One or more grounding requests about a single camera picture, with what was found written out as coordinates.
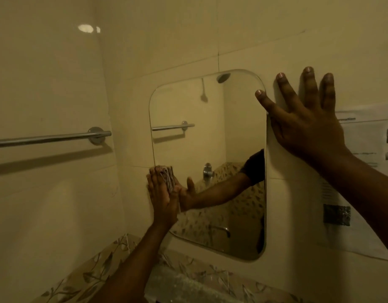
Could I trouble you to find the person's left hand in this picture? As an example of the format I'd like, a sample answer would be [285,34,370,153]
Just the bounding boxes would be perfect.
[146,166,181,227]

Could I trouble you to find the person's right hand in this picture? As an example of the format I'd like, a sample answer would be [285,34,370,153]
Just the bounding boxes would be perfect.
[255,67,352,163]

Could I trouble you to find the cleaning cloth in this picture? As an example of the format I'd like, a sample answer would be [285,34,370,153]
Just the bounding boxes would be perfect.
[154,165,181,213]

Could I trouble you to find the person's right forearm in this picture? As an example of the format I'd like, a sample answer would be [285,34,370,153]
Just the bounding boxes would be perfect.
[315,150,388,260]

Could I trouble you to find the person's left forearm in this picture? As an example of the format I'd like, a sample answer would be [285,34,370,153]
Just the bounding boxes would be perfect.
[96,221,176,303]

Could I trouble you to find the chrome towel bar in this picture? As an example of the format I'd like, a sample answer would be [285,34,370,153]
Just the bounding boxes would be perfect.
[0,126,112,149]

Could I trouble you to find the frameless rounded wall mirror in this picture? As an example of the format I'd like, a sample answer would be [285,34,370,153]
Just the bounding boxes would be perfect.
[149,69,268,262]

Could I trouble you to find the printed paper wall notice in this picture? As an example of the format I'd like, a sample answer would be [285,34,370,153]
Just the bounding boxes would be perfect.
[316,102,388,262]

